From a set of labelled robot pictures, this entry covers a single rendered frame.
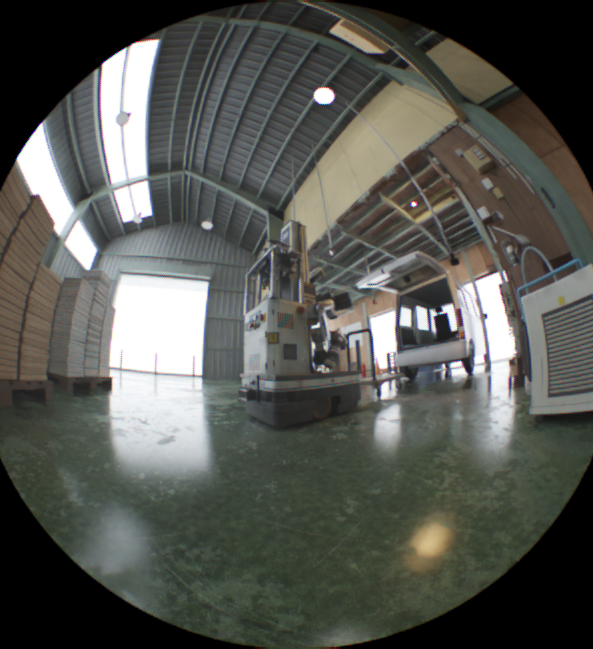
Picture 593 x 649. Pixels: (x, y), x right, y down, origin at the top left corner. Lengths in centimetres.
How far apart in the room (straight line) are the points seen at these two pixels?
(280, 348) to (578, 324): 147
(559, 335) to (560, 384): 18
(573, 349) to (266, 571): 104
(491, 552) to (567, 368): 69
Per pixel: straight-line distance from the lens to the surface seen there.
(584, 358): 97
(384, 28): 245
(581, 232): 199
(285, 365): 116
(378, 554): 44
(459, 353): 335
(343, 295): 162
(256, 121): 621
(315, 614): 37
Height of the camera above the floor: 36
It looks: 14 degrees up
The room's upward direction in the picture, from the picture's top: 2 degrees counter-clockwise
